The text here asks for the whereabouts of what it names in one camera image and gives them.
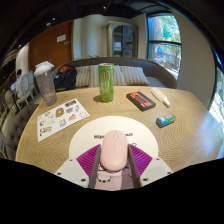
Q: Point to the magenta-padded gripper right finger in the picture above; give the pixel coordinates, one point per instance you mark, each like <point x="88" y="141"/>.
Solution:
<point x="156" y="170"/>

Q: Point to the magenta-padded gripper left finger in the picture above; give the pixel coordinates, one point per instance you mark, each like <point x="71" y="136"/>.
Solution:
<point x="71" y="170"/>

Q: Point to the pink computer mouse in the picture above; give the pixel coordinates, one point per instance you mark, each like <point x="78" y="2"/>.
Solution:
<point x="114" y="150"/>

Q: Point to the white mouse pad pink hippo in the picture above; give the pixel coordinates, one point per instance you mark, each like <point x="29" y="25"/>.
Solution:
<point x="86" y="136"/>

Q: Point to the green blue gum pack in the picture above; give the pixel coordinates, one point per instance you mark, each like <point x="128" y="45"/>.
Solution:
<point x="166" y="120"/>

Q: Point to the white sticker sheet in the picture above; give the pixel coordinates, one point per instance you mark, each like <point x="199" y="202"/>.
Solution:
<point x="60" y="120"/>

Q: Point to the grey tufted chair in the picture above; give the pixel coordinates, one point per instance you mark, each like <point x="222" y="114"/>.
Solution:
<point x="18" y="130"/>

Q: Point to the black box with orange print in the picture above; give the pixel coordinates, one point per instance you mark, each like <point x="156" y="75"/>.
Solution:
<point x="141" y="100"/>

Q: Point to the white tube with orange label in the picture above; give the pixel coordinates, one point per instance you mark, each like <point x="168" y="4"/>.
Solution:
<point x="159" y="96"/>

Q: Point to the clear plastic cup with lid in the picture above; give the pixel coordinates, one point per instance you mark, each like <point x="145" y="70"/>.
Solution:
<point x="46" y="86"/>

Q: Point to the black backpack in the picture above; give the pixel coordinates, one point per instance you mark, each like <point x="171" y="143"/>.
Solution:
<point x="65" y="78"/>

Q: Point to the green drink can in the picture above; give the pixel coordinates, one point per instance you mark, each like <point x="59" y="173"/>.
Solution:
<point x="106" y="83"/>

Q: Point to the grey curved sofa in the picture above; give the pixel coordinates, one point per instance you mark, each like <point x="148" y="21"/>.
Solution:
<point x="160" y="71"/>

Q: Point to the brown wooden door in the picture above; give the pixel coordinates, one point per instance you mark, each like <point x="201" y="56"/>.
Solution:
<point x="50" y="50"/>

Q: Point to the dark-framed window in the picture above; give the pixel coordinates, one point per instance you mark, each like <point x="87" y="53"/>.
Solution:
<point x="165" y="43"/>

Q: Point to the glass-door cabinet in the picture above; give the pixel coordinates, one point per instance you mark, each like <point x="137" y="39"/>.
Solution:
<point x="122" y="40"/>

